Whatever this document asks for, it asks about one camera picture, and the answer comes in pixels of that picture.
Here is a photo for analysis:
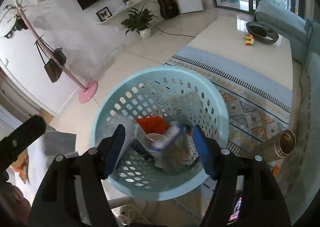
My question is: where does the red trash piece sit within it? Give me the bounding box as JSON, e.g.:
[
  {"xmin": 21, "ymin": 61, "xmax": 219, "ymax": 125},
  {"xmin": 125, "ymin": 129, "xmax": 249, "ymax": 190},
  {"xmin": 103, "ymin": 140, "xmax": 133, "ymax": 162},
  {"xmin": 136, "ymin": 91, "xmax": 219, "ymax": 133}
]
[{"xmin": 136, "ymin": 116, "xmax": 169, "ymax": 134}]

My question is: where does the white heart-pattern bag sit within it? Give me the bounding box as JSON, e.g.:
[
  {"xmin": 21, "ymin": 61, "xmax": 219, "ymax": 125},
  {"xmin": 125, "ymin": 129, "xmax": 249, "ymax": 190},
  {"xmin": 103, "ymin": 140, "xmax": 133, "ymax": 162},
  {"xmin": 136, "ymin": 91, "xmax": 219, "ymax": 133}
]
[{"xmin": 181, "ymin": 134, "xmax": 199, "ymax": 165}]

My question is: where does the panda paper cup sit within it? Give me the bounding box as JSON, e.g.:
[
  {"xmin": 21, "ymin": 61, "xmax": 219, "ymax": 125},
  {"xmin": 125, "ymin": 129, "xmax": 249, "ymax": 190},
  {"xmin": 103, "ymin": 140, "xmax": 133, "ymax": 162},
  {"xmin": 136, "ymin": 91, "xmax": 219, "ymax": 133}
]
[{"xmin": 146, "ymin": 133, "xmax": 164, "ymax": 150}]

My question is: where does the person's left hand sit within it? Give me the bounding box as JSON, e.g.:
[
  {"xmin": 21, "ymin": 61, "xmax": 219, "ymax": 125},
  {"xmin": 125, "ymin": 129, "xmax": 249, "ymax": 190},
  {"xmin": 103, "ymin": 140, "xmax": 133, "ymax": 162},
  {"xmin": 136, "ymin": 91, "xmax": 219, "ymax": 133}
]
[{"xmin": 1, "ymin": 182, "xmax": 30, "ymax": 217}]

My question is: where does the grey patterned tablecloth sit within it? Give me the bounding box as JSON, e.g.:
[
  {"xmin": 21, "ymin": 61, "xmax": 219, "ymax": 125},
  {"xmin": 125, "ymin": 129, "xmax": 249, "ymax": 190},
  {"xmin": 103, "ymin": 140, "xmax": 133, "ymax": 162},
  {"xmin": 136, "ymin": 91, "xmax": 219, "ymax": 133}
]
[{"xmin": 8, "ymin": 130, "xmax": 78, "ymax": 203}]

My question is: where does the light blue plastic laundry basket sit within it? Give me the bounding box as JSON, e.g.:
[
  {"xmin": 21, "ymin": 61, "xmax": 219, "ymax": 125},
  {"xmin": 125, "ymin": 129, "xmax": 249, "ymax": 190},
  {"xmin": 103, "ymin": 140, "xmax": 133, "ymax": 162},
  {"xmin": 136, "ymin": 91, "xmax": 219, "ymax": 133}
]
[{"xmin": 91, "ymin": 66, "xmax": 229, "ymax": 201}]

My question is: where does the pink coat stand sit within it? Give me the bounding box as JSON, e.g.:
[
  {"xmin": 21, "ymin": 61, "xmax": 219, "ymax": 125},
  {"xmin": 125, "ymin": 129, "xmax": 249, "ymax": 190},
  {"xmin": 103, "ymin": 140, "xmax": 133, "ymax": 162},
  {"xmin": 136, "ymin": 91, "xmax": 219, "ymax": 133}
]
[{"xmin": 14, "ymin": 0, "xmax": 98, "ymax": 104}]

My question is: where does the smartphone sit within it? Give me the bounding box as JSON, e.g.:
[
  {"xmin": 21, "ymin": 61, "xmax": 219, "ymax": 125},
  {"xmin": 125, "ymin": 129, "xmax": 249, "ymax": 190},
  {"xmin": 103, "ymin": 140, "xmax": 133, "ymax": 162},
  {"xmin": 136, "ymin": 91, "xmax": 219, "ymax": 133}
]
[{"xmin": 229, "ymin": 197, "xmax": 242, "ymax": 223}]

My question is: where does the gold metal thermos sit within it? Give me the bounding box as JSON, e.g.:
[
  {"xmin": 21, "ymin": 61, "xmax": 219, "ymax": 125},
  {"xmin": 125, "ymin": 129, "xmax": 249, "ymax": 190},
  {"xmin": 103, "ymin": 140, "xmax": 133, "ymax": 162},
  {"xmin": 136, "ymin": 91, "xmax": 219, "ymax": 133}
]
[{"xmin": 249, "ymin": 129, "xmax": 296, "ymax": 163}]

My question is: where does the brown handbag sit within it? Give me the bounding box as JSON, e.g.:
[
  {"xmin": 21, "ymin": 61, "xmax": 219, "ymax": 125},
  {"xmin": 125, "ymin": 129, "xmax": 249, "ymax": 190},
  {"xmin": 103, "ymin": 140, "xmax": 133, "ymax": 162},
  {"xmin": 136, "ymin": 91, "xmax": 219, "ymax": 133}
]
[{"xmin": 35, "ymin": 41, "xmax": 62, "ymax": 83}]

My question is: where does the black small handbag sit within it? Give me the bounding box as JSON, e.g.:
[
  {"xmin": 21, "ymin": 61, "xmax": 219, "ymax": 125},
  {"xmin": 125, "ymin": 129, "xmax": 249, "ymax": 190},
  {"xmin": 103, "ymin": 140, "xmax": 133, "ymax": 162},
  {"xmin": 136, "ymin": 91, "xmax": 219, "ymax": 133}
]
[{"xmin": 53, "ymin": 48, "xmax": 67, "ymax": 66}]

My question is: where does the blue-grey sofa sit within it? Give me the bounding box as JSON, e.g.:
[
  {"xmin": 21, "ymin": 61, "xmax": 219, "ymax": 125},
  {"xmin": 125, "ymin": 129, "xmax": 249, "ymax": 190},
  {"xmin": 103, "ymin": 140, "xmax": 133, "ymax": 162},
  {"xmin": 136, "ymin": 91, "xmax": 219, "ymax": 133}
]
[{"xmin": 254, "ymin": 1, "xmax": 319, "ymax": 224}]

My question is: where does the white coffee table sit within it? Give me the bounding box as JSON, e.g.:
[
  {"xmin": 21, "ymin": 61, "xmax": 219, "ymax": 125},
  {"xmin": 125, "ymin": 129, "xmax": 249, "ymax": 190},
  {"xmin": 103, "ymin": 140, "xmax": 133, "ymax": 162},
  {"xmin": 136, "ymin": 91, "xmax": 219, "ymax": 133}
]
[{"xmin": 187, "ymin": 16, "xmax": 293, "ymax": 90}]

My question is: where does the rubik's cube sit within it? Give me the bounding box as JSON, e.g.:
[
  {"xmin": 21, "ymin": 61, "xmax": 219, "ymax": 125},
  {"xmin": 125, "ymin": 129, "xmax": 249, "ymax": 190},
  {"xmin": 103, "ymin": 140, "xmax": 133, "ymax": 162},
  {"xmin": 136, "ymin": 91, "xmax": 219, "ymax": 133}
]
[{"xmin": 244, "ymin": 34, "xmax": 254, "ymax": 46}]

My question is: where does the dark round tray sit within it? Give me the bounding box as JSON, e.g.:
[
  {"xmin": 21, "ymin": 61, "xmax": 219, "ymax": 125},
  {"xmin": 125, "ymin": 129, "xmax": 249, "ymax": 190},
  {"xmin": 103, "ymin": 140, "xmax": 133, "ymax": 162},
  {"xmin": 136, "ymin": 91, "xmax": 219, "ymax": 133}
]
[{"xmin": 246, "ymin": 21, "xmax": 279, "ymax": 45}]

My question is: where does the potted green plant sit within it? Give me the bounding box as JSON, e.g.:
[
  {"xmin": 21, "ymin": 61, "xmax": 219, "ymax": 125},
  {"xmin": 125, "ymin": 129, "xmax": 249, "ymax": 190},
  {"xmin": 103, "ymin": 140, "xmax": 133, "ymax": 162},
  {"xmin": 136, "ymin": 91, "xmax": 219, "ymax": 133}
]
[{"xmin": 121, "ymin": 4, "xmax": 158, "ymax": 35}]

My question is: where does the framed butterfly picture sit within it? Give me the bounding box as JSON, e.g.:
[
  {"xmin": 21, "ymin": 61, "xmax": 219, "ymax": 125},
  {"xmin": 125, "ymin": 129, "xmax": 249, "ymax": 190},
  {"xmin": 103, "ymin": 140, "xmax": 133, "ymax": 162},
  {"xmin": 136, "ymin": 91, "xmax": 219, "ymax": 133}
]
[{"xmin": 96, "ymin": 7, "xmax": 112, "ymax": 22}]

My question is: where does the black guitar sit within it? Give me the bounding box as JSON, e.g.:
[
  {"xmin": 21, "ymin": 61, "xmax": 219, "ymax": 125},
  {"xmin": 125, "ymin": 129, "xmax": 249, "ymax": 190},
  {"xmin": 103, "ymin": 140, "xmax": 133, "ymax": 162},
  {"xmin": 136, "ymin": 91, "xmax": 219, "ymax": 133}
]
[{"xmin": 157, "ymin": 0, "xmax": 180, "ymax": 19}]

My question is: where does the black floor cable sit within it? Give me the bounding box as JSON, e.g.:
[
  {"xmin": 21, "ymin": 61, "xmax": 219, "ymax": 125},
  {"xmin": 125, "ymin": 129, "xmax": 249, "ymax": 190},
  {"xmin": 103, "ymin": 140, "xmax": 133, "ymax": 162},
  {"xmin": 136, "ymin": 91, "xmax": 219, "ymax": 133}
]
[{"xmin": 154, "ymin": 26, "xmax": 196, "ymax": 38}]

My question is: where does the white wall shelf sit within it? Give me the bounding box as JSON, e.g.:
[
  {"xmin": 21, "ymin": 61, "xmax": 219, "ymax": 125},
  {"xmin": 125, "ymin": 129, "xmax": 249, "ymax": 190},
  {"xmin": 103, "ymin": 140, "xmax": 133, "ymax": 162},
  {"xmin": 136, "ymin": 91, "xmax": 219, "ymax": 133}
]
[{"xmin": 93, "ymin": 0, "xmax": 146, "ymax": 25}]

